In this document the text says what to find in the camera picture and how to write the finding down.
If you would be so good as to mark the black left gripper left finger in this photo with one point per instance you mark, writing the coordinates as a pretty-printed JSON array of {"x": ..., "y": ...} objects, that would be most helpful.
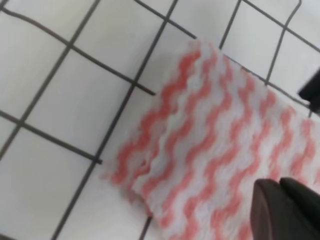
[{"x": 275, "y": 216}]

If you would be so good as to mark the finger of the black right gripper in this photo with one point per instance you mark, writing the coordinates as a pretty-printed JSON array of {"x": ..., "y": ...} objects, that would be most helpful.
[{"x": 311, "y": 92}]

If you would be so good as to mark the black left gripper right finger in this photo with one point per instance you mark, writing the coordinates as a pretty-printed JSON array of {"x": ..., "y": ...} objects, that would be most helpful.
[{"x": 307, "y": 200}]

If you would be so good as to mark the pink wavy-striped towel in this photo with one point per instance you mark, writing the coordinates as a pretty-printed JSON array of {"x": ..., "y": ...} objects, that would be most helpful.
[{"x": 201, "y": 142}]

